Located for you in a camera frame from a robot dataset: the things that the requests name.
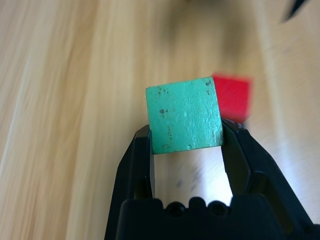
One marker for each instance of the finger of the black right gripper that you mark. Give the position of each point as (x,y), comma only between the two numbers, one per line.
(296,7)

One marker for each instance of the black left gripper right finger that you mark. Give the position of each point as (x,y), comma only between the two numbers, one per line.
(257,165)

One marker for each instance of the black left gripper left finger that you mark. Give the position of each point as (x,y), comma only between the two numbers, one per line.
(130,175)

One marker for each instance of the red wooden block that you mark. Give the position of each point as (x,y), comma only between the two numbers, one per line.
(235,97)

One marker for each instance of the green wooden block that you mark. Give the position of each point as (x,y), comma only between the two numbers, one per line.
(182,115)

